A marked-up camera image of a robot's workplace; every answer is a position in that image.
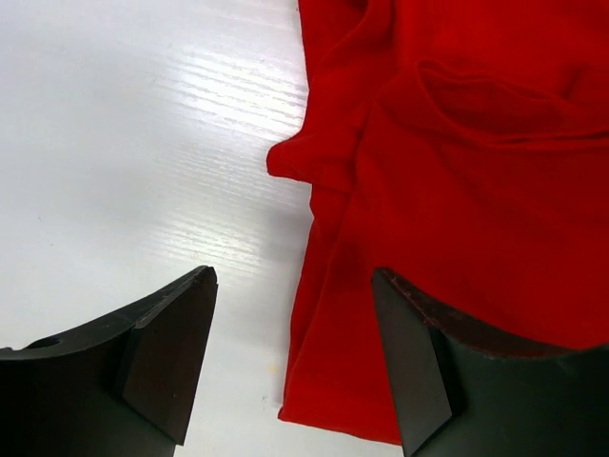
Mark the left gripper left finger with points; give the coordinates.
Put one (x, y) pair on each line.
(123, 384)

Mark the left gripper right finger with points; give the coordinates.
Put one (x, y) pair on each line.
(461, 387)

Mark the red t shirt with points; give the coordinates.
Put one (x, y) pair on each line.
(463, 144)

